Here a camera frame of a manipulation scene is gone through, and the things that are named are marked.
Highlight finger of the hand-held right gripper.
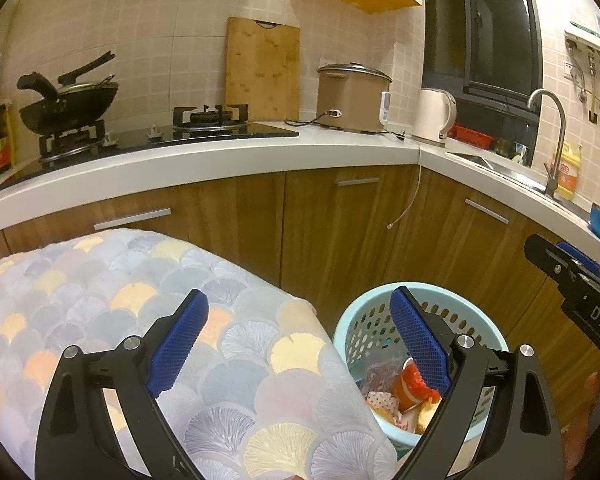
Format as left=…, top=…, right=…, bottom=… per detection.
left=524, top=234, right=600, bottom=361
left=556, top=241, right=600, bottom=282

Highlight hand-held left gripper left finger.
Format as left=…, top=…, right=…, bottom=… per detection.
left=34, top=288, right=211, bottom=480

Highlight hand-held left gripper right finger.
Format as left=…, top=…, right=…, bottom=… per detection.
left=389, top=285, right=566, bottom=480

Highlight orange packet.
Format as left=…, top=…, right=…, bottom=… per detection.
left=392, top=360, right=441, bottom=413

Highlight pink patterned wrapper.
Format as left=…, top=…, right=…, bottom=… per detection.
left=365, top=360, right=406, bottom=395

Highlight light blue plastic basket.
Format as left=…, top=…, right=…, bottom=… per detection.
left=332, top=282, right=510, bottom=453

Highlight white dotted wrapper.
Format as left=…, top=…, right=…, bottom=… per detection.
left=367, top=392, right=406, bottom=417

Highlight person's right hand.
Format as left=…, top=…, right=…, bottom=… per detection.
left=562, top=369, right=600, bottom=480

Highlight scale-patterned tablecloth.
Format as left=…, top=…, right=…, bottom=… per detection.
left=0, top=228, right=398, bottom=480

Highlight yellow detergent bottle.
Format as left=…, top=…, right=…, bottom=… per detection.
left=555, top=141, right=582, bottom=200

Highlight steel sink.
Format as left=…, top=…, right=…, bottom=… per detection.
left=447, top=150, right=548, bottom=187

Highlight steel faucet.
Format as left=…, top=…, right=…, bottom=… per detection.
left=526, top=88, right=567, bottom=196

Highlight wooden kitchen cabinet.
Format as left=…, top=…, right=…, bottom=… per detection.
left=0, top=165, right=600, bottom=411

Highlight red dish rack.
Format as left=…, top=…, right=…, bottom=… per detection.
left=450, top=124, right=495, bottom=150

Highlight water heater pipes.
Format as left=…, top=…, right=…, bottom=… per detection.
left=565, top=42, right=600, bottom=123

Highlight black glass gas stove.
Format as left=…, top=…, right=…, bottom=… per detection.
left=0, top=104, right=300, bottom=193

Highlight white electric kettle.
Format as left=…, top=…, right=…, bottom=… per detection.
left=412, top=87, right=457, bottom=148

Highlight white water heater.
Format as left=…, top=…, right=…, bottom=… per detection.
left=564, top=0, right=600, bottom=58

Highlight dark window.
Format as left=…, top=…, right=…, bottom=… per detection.
left=421, top=0, right=543, bottom=168

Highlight black wok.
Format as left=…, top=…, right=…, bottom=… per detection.
left=17, top=72, right=121, bottom=136

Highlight brown rice cooker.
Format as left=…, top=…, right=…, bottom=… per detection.
left=316, top=62, right=393, bottom=135

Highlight dark sauce bottle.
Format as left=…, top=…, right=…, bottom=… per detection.
left=0, top=105, right=13, bottom=173

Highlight wooden cutting board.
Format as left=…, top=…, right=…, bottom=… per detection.
left=224, top=16, right=301, bottom=122

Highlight white hanging cable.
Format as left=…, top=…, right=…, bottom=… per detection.
left=388, top=142, right=423, bottom=230

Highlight black power cord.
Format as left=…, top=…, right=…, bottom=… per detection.
left=284, top=110, right=342, bottom=128

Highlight wok lid with black handle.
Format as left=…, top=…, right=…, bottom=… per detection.
left=55, top=51, right=118, bottom=96

